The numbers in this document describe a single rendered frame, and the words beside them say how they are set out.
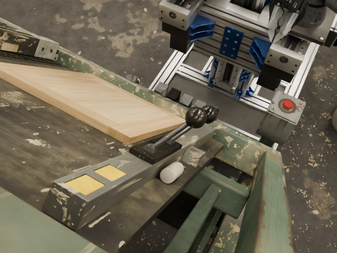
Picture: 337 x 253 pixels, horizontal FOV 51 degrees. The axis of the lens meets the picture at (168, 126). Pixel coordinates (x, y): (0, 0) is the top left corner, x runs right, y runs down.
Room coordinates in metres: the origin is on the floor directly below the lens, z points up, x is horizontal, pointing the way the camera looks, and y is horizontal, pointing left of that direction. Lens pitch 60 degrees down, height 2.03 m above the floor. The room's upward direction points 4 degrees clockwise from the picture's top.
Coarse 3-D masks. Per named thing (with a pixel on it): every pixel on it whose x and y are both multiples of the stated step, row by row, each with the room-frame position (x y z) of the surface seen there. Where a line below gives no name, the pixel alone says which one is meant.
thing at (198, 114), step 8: (192, 112) 0.33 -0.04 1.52; (200, 112) 0.33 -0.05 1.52; (192, 120) 0.32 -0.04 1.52; (200, 120) 0.32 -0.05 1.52; (176, 128) 0.32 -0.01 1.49; (184, 128) 0.31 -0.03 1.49; (168, 136) 0.30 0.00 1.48; (152, 144) 0.30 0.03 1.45; (160, 144) 0.29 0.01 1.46; (152, 152) 0.28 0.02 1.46
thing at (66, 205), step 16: (208, 128) 0.63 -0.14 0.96; (192, 144) 0.43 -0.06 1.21; (112, 160) 0.23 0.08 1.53; (128, 160) 0.24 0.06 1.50; (160, 160) 0.28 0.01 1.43; (176, 160) 0.34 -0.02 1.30; (80, 176) 0.17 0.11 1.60; (96, 176) 0.17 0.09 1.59; (128, 176) 0.19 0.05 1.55; (144, 176) 0.22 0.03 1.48; (64, 192) 0.13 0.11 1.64; (80, 192) 0.13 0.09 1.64; (96, 192) 0.14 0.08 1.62; (112, 192) 0.16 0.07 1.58; (128, 192) 0.18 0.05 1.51; (48, 208) 0.12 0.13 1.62; (64, 208) 0.12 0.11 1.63; (80, 208) 0.12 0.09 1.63; (96, 208) 0.13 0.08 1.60; (80, 224) 0.10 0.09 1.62
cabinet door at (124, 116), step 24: (0, 72) 0.53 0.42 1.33; (24, 72) 0.59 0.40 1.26; (48, 72) 0.67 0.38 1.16; (72, 72) 0.78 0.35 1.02; (48, 96) 0.47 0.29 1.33; (72, 96) 0.53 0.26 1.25; (96, 96) 0.60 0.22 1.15; (120, 96) 0.70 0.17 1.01; (96, 120) 0.41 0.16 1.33; (120, 120) 0.47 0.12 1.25; (144, 120) 0.53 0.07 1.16; (168, 120) 0.61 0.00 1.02
